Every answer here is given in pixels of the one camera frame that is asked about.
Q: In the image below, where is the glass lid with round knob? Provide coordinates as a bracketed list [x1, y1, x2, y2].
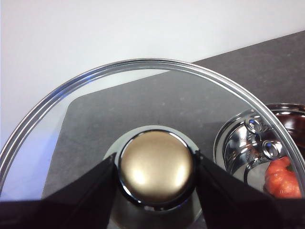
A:
[0, 58, 305, 229]

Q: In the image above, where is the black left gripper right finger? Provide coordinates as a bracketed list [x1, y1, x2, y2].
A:
[195, 152, 305, 229]

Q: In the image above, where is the orange pumpkin with green stem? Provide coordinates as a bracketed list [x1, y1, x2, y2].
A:
[263, 156, 303, 198]

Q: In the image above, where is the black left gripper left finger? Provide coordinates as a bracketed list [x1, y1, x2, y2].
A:
[0, 154, 118, 229]

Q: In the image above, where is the pale green electric steamer pot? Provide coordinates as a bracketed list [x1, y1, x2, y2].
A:
[213, 103, 305, 199]

